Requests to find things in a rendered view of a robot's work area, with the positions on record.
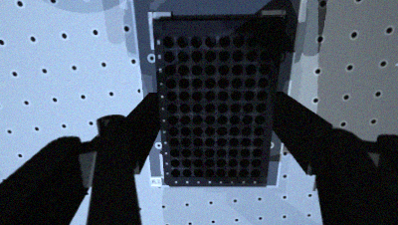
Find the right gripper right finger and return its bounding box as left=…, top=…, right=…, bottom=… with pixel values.
left=273, top=92, right=398, bottom=225

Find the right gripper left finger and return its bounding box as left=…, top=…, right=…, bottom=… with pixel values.
left=0, top=93, right=160, bottom=225

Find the black well plate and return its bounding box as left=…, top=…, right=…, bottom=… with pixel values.
left=152, top=17, right=286, bottom=187

